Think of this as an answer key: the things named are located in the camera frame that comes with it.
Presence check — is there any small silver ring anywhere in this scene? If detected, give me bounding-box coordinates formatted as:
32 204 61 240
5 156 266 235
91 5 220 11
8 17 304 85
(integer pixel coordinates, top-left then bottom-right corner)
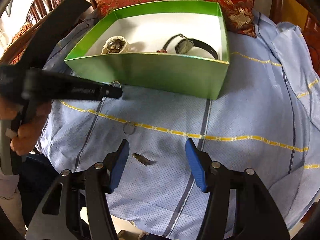
122 121 136 136

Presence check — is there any white wrist watch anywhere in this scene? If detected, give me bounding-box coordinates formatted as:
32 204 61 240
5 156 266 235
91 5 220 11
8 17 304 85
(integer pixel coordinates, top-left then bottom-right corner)
101 36 130 55

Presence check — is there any black wrist watch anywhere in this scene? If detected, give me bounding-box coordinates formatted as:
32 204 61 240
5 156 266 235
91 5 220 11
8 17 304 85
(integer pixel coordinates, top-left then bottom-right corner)
157 34 219 60

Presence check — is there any person's left hand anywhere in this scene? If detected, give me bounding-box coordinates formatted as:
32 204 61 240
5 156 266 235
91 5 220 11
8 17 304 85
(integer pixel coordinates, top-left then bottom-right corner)
1 97 52 156

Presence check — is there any orange patterned seat cushion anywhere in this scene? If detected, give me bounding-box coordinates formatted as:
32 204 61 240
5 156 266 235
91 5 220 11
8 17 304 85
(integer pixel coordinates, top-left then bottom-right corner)
1 23 33 64

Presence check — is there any light blue cloth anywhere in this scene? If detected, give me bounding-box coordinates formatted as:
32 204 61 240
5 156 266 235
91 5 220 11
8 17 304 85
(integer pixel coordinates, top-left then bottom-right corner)
36 12 319 239

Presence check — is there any green cardboard box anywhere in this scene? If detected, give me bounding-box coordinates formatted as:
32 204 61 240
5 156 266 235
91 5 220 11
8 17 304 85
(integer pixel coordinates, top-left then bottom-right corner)
65 0 229 100

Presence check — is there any dark wooden armchair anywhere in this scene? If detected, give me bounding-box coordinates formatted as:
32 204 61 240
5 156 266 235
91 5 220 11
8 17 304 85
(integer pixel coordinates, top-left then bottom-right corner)
0 0 320 75

